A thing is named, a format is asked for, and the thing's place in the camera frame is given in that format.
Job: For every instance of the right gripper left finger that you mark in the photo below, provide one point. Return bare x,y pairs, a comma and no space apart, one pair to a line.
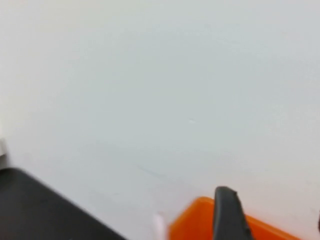
227,215

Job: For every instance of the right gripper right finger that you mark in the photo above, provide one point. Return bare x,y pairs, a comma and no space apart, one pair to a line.
319,222

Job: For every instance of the orange plastic cutlery crate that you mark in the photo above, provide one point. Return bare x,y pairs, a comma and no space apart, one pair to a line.
195,222

